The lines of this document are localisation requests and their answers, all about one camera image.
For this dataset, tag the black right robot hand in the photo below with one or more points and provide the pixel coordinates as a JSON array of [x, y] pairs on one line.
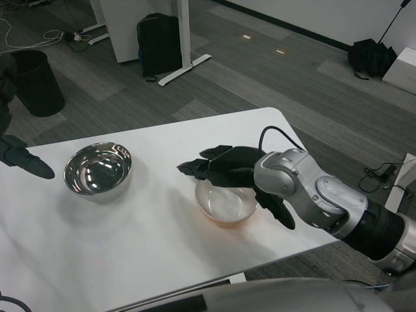
[[234, 167]]

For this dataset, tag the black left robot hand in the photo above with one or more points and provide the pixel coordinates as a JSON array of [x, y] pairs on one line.
[[29, 162]]

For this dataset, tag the translucent orange plastic bowl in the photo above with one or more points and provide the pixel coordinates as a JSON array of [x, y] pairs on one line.
[[224, 206]]

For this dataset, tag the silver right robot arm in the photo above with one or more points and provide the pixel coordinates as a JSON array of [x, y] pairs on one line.
[[325, 195]]

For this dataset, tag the shiny steel bowl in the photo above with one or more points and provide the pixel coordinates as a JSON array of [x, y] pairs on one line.
[[97, 172]]

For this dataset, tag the black waste bin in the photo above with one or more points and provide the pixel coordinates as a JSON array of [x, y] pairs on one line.
[[39, 87]]

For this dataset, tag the brass floor outlet plate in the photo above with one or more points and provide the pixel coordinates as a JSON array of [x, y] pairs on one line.
[[280, 51], [247, 36]]

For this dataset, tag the black floor power strip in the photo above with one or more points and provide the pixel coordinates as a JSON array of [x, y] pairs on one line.
[[74, 36]]

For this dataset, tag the black backpack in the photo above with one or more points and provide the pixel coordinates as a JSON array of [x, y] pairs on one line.
[[159, 45]]

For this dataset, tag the white standing desk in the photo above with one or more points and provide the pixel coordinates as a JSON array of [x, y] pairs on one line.
[[182, 32]]

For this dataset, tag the white furniture leg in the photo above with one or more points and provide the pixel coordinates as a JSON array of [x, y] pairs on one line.
[[401, 185]]

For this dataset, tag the black fabric bag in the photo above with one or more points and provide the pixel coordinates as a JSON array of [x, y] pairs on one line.
[[370, 57]]

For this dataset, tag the white box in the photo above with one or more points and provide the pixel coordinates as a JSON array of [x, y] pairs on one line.
[[401, 68]]

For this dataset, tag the black stand pole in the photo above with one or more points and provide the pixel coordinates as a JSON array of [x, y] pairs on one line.
[[395, 19]]

